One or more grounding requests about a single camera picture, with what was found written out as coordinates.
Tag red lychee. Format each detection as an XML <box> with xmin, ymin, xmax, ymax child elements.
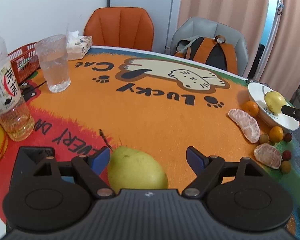
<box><xmin>282</xmin><ymin>150</ymin><xmax>292</xmax><ymax>161</ymax></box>
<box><xmin>283</xmin><ymin>133</ymin><xmax>292</xmax><ymax>142</ymax></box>

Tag large yellow pear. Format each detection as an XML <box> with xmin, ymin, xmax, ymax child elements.
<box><xmin>264</xmin><ymin>91</ymin><xmax>286</xmax><ymax>114</ymax></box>

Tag green yellow pear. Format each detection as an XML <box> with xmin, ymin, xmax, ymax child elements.
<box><xmin>107</xmin><ymin>146</ymin><xmax>168</xmax><ymax>193</ymax></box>

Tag brown longan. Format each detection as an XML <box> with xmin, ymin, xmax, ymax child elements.
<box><xmin>258</xmin><ymin>133</ymin><xmax>270</xmax><ymax>144</ymax></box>
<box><xmin>280</xmin><ymin>160</ymin><xmax>292</xmax><ymax>174</ymax></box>

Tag white ceramic plate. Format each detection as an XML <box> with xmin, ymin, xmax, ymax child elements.
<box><xmin>248</xmin><ymin>82</ymin><xmax>299</xmax><ymax>131</ymax></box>

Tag pink curtain right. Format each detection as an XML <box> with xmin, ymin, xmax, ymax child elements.
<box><xmin>260</xmin><ymin>0</ymin><xmax>300</xmax><ymax>99</ymax></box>

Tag pink curtain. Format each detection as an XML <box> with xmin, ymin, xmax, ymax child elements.
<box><xmin>178</xmin><ymin>0</ymin><xmax>269</xmax><ymax>77</ymax></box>
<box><xmin>260</xmin><ymin>0</ymin><xmax>300</xmax><ymax>99</ymax></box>

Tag eyeglasses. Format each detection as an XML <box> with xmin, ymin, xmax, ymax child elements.
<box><xmin>245</xmin><ymin>79</ymin><xmax>270</xmax><ymax>88</ymax></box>

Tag colourful cat table mat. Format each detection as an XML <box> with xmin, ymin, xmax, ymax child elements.
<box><xmin>0</xmin><ymin>47</ymin><xmax>300</xmax><ymax>239</ymax></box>

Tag plastic tea bottle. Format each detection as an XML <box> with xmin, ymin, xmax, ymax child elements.
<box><xmin>0</xmin><ymin>36</ymin><xmax>34</xmax><ymax>141</ymax></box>

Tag orange and black backpack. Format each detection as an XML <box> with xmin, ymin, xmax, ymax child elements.
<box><xmin>174</xmin><ymin>35</ymin><xmax>238</xmax><ymax>75</ymax></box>

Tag tissue box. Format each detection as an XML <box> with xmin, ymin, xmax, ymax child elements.
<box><xmin>66</xmin><ymin>29</ymin><xmax>93</xmax><ymax>61</ymax></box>

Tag clear plastic cup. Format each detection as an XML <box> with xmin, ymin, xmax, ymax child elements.
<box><xmin>34</xmin><ymin>35</ymin><xmax>71</xmax><ymax>93</ymax></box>

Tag red plastic basket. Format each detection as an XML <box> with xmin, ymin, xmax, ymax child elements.
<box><xmin>8</xmin><ymin>42</ymin><xmax>40</xmax><ymax>84</ymax></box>

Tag pink curtain left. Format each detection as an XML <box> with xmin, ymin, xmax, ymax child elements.
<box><xmin>178</xmin><ymin>0</ymin><xmax>269</xmax><ymax>77</ymax></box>

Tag grey chair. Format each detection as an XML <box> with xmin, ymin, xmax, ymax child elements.
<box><xmin>170</xmin><ymin>17</ymin><xmax>249</xmax><ymax>76</ymax></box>

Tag orange chair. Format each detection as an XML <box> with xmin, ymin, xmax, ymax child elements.
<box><xmin>83</xmin><ymin>7</ymin><xmax>154</xmax><ymax>51</ymax></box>

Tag white refrigerator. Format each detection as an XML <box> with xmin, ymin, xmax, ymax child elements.
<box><xmin>107</xmin><ymin>0</ymin><xmax>181</xmax><ymax>54</ymax></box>

